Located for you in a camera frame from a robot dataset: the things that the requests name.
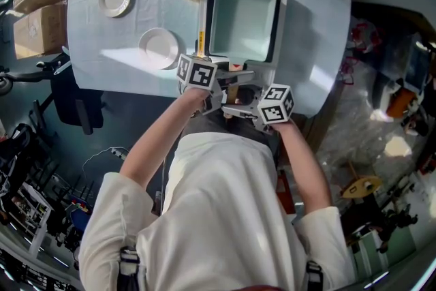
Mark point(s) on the black scooter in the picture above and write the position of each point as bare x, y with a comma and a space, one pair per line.
24, 75

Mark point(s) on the person's white shirt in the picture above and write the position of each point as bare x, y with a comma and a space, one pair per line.
218, 214

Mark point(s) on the person's dark trousers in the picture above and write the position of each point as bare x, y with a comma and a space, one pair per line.
231, 126

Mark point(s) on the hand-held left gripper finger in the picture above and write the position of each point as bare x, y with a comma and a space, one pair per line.
238, 74

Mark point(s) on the white shelf rack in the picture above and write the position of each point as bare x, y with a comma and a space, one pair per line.
30, 214

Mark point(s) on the white power strip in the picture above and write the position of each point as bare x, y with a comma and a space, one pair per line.
119, 152

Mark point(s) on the black office chair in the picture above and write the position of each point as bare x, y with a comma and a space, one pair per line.
76, 102

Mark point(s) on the white portable stove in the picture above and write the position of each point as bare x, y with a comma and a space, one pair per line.
282, 27

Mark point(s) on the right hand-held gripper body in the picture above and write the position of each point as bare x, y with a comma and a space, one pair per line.
276, 105

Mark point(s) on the square pale green pan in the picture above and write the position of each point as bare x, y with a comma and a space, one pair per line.
238, 20

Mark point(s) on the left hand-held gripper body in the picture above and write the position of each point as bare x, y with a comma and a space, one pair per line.
197, 73

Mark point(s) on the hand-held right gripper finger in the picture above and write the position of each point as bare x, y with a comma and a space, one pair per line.
233, 109

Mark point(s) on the person's left forearm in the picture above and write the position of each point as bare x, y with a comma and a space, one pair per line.
153, 143

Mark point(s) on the orange box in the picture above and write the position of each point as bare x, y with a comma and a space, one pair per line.
400, 103

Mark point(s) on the white tablecloth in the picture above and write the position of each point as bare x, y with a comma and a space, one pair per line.
143, 17

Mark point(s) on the person's right forearm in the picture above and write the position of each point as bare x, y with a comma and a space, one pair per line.
303, 167

